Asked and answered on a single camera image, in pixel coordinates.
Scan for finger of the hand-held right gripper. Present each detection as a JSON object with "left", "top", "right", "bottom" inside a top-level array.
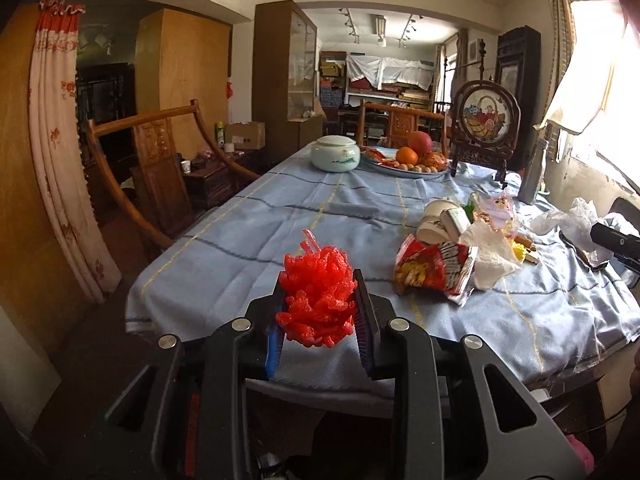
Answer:
[{"left": 590, "top": 221, "right": 640, "bottom": 261}]

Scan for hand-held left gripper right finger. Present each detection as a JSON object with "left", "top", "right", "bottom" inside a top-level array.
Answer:
[{"left": 352, "top": 269, "right": 586, "bottom": 480}]

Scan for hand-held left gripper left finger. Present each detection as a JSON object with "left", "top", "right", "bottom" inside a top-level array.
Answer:
[{"left": 102, "top": 272, "right": 288, "bottom": 480}]

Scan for red foam fruit net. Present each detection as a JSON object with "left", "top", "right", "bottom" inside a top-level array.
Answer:
[{"left": 276, "top": 230, "right": 358, "bottom": 348}]

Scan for brown flat case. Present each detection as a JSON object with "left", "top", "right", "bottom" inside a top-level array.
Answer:
[{"left": 560, "top": 230, "right": 610, "bottom": 272}]

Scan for white plastic bag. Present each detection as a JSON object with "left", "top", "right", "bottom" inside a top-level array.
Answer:
[{"left": 530, "top": 197, "right": 601, "bottom": 251}]

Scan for sausage sticks packet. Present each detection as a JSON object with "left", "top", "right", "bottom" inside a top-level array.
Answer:
[{"left": 515, "top": 234, "right": 541, "bottom": 265}]

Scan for red snack bag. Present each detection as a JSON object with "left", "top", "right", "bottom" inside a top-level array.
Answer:
[{"left": 394, "top": 234, "right": 478, "bottom": 307}]

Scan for grey metal bottle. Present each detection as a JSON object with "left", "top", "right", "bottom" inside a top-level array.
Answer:
[{"left": 517, "top": 140, "right": 551, "bottom": 205}]

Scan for clear printed plastic wrapper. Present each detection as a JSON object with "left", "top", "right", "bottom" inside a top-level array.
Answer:
[{"left": 472, "top": 192, "right": 516, "bottom": 233}]

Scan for white paper cup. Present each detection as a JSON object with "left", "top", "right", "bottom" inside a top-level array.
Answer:
[
  {"left": 416, "top": 217, "right": 451, "bottom": 243},
  {"left": 424, "top": 199, "right": 461, "bottom": 221}
]

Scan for white crumpled tissue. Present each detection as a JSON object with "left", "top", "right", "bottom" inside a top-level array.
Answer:
[{"left": 460, "top": 220, "right": 523, "bottom": 291}]

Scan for blue checked tablecloth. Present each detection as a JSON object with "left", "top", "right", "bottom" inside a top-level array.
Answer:
[{"left": 125, "top": 142, "right": 640, "bottom": 391}]

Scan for fruit plate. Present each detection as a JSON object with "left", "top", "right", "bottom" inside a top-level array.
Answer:
[{"left": 361, "top": 146, "right": 451, "bottom": 179}]

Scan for round painted table screen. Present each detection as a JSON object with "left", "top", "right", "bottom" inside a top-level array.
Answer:
[{"left": 450, "top": 40, "right": 522, "bottom": 188}]

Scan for low dark wooden cabinet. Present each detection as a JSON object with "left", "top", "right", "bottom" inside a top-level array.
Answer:
[{"left": 182, "top": 152, "right": 251, "bottom": 208}]

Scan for red candy packets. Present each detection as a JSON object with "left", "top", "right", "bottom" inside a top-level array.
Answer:
[{"left": 363, "top": 146, "right": 398, "bottom": 166}]

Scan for white ceramic lidded jar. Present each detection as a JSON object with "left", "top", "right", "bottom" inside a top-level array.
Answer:
[{"left": 310, "top": 135, "right": 362, "bottom": 173}]

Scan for red apple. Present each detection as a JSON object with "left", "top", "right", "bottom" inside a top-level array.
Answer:
[{"left": 407, "top": 131, "right": 435, "bottom": 156}]

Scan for dark carved cabinet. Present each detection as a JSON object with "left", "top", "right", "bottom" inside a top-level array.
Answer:
[{"left": 495, "top": 25, "right": 542, "bottom": 171}]

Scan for beige window curtain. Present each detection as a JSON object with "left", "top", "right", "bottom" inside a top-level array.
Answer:
[{"left": 532, "top": 0, "right": 576, "bottom": 131}]

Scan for pink cloth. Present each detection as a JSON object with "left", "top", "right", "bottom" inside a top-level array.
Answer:
[{"left": 565, "top": 435, "right": 596, "bottom": 476}]

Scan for carved wooden armchair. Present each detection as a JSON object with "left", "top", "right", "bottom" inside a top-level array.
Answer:
[
  {"left": 357, "top": 100, "right": 448, "bottom": 158},
  {"left": 85, "top": 99, "right": 261, "bottom": 261}
]

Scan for cardboard box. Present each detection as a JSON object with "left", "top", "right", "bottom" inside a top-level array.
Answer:
[{"left": 225, "top": 121, "right": 267, "bottom": 151}]

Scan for storage shelf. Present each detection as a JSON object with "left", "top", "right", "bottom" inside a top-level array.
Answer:
[{"left": 320, "top": 51, "right": 348, "bottom": 108}]

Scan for white cover cloth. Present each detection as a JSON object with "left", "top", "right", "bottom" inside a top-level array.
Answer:
[{"left": 346, "top": 55, "right": 435, "bottom": 92}]

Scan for glass door cabinet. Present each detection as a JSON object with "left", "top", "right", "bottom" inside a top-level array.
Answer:
[{"left": 252, "top": 0, "right": 325, "bottom": 148}]

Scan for wooden door panel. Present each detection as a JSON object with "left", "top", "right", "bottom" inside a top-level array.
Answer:
[{"left": 0, "top": 5, "right": 91, "bottom": 356}]

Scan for wooden wardrobe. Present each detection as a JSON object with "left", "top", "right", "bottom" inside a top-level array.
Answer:
[{"left": 135, "top": 8, "right": 232, "bottom": 161}]

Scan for pink red floral curtain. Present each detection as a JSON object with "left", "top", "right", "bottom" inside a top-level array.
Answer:
[{"left": 27, "top": 0, "right": 123, "bottom": 303}]

